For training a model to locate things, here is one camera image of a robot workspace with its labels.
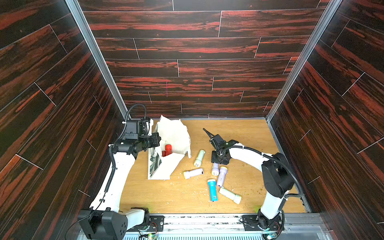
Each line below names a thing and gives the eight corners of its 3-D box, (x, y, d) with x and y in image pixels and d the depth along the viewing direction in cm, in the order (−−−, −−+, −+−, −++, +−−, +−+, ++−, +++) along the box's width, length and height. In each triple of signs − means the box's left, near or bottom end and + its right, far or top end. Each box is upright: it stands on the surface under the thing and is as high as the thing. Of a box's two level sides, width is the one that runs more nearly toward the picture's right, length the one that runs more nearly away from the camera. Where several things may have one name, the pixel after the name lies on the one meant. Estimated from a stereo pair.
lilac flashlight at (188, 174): (184, 179, 90) (184, 177, 88) (183, 173, 93) (183, 171, 90) (204, 174, 92) (204, 172, 90) (202, 168, 95) (202, 166, 92)
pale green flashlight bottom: (218, 192, 85) (218, 191, 83) (221, 186, 87) (221, 185, 85) (239, 205, 81) (240, 203, 79) (241, 198, 83) (242, 197, 81)
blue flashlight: (209, 201, 82) (209, 200, 80) (207, 180, 90) (208, 179, 88) (217, 201, 82) (218, 200, 80) (215, 180, 90) (216, 179, 88)
